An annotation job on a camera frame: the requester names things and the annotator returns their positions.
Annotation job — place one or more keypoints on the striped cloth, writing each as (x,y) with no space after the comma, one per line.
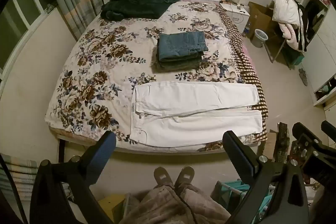
(21,171)

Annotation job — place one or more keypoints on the yellow box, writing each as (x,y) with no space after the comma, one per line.
(110,207)

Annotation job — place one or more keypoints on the white pants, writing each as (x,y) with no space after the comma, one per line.
(194,98)

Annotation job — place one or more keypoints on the bed with floral cover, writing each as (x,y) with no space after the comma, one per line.
(105,69)

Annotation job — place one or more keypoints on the small brown carton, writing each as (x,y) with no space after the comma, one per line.
(270,145)

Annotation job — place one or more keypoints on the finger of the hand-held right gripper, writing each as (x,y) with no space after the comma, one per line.
(329,128)
(307,136)

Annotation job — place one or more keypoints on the folded olive pants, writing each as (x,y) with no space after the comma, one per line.
(181,65)

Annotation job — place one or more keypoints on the person's shoe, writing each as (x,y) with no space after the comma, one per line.
(163,176)
(185,176)

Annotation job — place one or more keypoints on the large cardboard box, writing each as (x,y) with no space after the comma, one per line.
(262,16)

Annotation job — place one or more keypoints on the person's left shoe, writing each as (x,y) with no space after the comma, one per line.
(163,176)

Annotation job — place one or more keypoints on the folded blue jeans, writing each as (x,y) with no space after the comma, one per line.
(181,43)

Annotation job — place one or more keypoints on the pink garment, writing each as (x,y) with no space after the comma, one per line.
(291,36)

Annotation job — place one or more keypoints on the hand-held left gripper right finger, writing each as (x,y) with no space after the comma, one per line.
(236,158)

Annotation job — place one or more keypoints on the plastic bottle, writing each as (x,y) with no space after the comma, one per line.
(246,31)

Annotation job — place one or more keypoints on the grey slippers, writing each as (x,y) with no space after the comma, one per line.
(303,77)

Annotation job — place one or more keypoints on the brown checkered sheet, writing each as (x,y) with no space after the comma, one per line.
(237,43)

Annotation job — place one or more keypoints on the teal rack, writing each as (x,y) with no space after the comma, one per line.
(231,187)

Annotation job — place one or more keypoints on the grey trash bin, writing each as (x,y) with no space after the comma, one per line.
(259,39)

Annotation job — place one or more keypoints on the green box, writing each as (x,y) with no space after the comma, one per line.
(296,58)

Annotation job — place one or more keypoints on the black striped jacket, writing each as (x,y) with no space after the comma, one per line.
(308,22)

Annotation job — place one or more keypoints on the person's right shoe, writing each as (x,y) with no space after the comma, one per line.
(185,176)

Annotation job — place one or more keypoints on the white wardrobe shelf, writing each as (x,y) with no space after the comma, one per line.
(320,56)

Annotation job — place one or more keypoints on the white framed window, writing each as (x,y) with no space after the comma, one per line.
(18,16)

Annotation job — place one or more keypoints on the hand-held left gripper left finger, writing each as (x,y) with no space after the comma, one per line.
(101,157)

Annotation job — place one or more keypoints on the white nightstand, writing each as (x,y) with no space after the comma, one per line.
(237,16)

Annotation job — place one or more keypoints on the person's legs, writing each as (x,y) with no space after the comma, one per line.
(168,208)

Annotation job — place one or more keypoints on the white jacket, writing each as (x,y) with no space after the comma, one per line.
(286,10)

